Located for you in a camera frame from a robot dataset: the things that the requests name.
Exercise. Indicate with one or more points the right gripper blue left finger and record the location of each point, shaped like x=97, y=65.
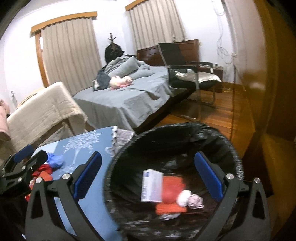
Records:
x=43, y=221

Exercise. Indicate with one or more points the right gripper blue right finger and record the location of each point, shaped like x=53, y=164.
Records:
x=242, y=212

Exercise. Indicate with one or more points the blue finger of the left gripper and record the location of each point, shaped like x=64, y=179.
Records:
x=25, y=152

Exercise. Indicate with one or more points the red cloth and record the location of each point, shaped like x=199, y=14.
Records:
x=45, y=172

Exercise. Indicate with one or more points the blue plastic bag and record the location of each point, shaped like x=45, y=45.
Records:
x=55, y=161

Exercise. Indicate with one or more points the pink sock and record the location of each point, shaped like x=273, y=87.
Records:
x=195, y=202

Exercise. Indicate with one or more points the white tissue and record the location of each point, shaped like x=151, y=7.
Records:
x=183, y=197

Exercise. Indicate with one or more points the orange knit cloth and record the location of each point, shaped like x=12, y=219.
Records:
x=172, y=187

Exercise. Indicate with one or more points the white cardboard box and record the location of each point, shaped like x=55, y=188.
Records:
x=152, y=184

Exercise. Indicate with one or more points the black lined trash bin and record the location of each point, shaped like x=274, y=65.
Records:
x=170, y=150

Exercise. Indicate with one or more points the pink quilted jacket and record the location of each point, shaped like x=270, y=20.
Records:
x=5, y=112

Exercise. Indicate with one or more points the beige blanket on rack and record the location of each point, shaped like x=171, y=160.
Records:
x=49, y=107

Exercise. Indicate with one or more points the blue printed tablecloth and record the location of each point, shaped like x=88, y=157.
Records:
x=76, y=151

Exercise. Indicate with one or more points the dark clothes on bed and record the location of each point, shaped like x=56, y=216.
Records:
x=101, y=81

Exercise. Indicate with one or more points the left beige curtain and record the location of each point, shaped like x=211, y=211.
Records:
x=71, y=54

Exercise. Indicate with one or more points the beige curtain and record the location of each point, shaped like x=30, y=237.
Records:
x=71, y=54
x=155, y=21

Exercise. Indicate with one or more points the pink plush toy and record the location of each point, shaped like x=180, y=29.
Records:
x=117, y=82

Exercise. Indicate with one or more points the grey sheeted bed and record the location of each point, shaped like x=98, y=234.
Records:
x=131, y=107

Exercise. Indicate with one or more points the wooden coat rack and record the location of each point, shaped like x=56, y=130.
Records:
x=113, y=50

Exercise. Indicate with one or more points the grey pillow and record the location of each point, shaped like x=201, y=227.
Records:
x=128, y=66

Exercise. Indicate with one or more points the silver chair cushion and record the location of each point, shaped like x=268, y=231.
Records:
x=199, y=76

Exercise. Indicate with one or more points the dark wooden headboard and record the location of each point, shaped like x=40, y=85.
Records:
x=170, y=53

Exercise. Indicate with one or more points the black office chair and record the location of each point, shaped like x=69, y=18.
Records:
x=175, y=83

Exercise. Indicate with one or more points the right beige curtain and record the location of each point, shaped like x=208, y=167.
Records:
x=155, y=21

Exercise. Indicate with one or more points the wooden wardrobe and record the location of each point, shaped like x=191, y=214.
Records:
x=264, y=100

